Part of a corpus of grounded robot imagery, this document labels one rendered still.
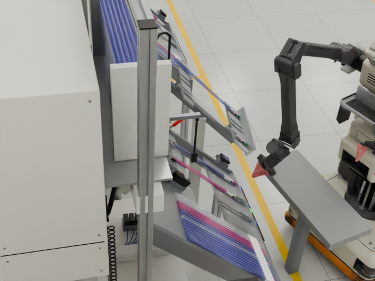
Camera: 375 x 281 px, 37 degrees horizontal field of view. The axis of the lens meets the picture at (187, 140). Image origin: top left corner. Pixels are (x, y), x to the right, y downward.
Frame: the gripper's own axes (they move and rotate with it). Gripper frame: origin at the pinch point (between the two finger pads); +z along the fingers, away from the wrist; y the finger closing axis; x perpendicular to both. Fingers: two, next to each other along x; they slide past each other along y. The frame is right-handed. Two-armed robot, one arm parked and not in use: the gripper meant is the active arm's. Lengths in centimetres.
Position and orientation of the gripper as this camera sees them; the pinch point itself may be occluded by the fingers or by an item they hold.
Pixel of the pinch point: (253, 175)
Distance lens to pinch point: 257.6
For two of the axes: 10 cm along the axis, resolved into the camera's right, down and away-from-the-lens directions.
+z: -7.0, 6.4, 3.3
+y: 2.3, 6.3, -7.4
